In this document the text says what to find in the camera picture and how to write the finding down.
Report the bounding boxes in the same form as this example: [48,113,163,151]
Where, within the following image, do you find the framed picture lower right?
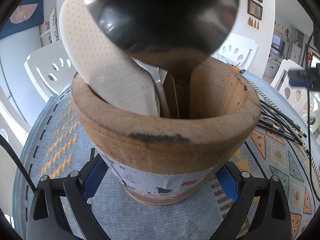
[247,0,263,20]

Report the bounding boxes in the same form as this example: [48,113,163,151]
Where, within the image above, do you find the black cable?
[0,133,37,193]

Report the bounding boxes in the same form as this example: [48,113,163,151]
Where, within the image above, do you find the bamboo utensil holder cup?
[72,57,261,206]

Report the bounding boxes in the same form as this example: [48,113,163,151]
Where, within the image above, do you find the white chair near right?
[271,60,319,133]

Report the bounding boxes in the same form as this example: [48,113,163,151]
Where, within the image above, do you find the white chair far right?
[211,33,258,70]

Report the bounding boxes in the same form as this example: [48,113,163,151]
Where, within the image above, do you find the small steel spoon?
[132,57,171,118]

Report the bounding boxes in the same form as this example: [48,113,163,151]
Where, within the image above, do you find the black chopstick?
[258,120,310,155]
[260,99,308,138]
[258,116,304,146]

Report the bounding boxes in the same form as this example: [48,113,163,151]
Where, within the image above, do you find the white chair near left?
[1,88,31,156]

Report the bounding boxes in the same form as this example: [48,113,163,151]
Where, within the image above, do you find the white plastic rice paddle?
[59,0,159,116]

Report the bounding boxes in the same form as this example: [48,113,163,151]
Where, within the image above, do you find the patterned blue table mat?
[12,71,320,240]

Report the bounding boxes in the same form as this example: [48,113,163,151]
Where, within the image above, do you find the wall television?
[270,34,286,57]

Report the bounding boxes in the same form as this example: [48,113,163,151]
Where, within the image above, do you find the large steel spoon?
[84,0,239,119]

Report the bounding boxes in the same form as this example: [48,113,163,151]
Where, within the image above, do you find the blue wall hanging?
[0,0,44,39]

